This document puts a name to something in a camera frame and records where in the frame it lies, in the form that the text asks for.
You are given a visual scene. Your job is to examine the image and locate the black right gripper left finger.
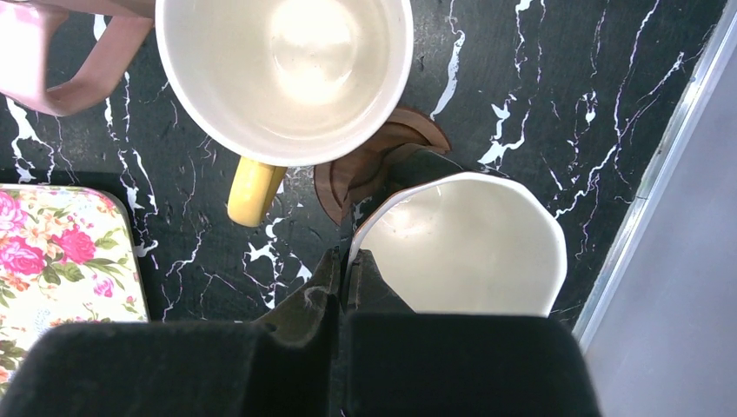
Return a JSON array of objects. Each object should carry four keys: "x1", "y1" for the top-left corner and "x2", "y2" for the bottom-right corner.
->
[{"x1": 1, "y1": 249, "x2": 341, "y2": 416}]

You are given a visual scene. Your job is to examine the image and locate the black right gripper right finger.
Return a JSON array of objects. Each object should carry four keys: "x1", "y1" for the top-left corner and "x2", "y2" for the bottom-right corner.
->
[{"x1": 344, "y1": 250, "x2": 601, "y2": 416}]

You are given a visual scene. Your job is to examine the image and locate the black mug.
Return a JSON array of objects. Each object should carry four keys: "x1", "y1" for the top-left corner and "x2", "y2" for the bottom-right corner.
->
[{"x1": 342, "y1": 144, "x2": 568, "y2": 317}]

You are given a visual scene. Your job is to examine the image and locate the dark walnut wooden coaster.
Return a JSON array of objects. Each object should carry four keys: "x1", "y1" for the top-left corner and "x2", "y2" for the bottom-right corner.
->
[{"x1": 314, "y1": 107, "x2": 452, "y2": 224}]

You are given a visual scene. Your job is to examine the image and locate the floral rectangular tray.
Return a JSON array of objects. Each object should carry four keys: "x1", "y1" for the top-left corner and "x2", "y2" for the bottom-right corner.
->
[{"x1": 1, "y1": 183, "x2": 149, "y2": 392}]

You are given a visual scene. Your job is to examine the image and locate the yellow mug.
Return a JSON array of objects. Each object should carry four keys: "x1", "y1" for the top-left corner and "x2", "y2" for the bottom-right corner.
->
[{"x1": 155, "y1": 1, "x2": 414, "y2": 227}]

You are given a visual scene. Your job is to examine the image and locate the pink mug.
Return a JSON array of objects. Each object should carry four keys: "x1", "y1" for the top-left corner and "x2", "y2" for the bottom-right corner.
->
[{"x1": 1, "y1": 1, "x2": 155, "y2": 116}]

